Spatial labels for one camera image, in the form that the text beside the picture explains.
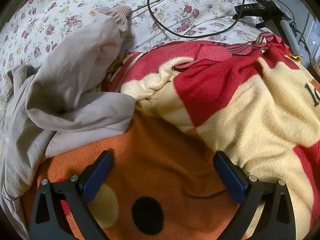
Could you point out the grey pole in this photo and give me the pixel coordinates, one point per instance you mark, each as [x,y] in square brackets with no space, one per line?
[290,33]

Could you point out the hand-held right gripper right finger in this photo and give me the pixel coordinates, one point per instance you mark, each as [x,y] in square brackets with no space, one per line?
[230,177]

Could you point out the red orange cream printed blanket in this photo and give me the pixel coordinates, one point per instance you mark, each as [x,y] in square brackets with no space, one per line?
[225,92]

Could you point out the beige jacket with striped cuffs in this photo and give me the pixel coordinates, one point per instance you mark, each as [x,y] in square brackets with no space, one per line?
[75,67]

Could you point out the black clamp device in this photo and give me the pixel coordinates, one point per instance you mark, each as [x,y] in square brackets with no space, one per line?
[272,7]

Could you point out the floral bed sheet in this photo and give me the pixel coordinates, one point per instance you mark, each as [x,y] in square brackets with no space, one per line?
[100,5]

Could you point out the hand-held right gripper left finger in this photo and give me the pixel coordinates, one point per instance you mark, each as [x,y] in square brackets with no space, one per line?
[96,177]

